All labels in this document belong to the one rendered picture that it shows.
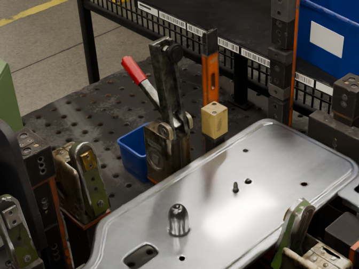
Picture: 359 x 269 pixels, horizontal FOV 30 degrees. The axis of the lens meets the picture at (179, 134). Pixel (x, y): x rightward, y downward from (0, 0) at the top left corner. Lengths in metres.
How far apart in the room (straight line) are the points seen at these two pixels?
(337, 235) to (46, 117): 1.02
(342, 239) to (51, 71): 2.59
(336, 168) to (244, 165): 0.15
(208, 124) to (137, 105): 0.69
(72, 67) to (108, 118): 1.68
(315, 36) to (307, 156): 0.27
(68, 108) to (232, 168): 0.83
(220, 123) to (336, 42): 0.28
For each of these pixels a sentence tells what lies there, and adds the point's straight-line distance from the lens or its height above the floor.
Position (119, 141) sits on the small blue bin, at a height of 0.79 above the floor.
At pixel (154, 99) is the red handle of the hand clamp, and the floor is 1.10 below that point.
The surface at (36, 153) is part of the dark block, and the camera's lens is 1.03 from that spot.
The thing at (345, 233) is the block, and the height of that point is 0.98.
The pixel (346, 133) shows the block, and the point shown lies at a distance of 1.24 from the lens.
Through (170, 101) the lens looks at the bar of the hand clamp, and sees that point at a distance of 1.12.
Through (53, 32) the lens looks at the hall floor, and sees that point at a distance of 3.85.
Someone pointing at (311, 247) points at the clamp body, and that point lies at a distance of 0.98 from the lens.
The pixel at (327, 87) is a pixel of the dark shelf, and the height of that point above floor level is 1.02.
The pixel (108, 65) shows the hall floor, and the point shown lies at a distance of 3.46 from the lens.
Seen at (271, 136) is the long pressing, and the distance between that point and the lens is 1.22.
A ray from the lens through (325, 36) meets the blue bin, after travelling 1.32.
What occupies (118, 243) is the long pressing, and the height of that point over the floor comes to 1.00.
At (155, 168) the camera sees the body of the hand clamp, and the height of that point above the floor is 0.97.
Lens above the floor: 1.72
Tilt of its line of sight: 36 degrees down
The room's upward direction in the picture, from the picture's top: 3 degrees counter-clockwise
